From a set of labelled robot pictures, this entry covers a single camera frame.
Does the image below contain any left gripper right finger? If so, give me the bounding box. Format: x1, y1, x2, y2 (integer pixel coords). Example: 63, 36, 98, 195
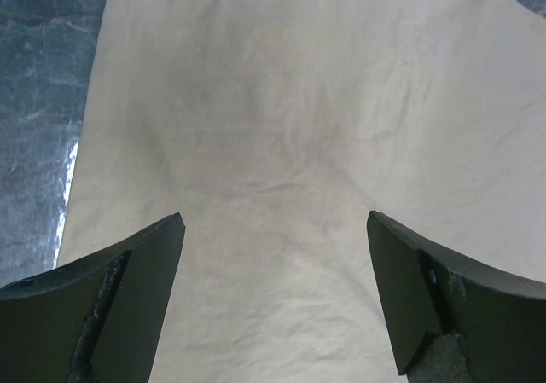
367, 211, 545, 382

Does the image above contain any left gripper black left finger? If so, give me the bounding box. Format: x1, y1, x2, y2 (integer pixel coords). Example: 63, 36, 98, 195
1, 213, 185, 383

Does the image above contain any beige t shirt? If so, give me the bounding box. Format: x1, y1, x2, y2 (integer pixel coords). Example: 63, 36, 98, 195
60, 0, 545, 382

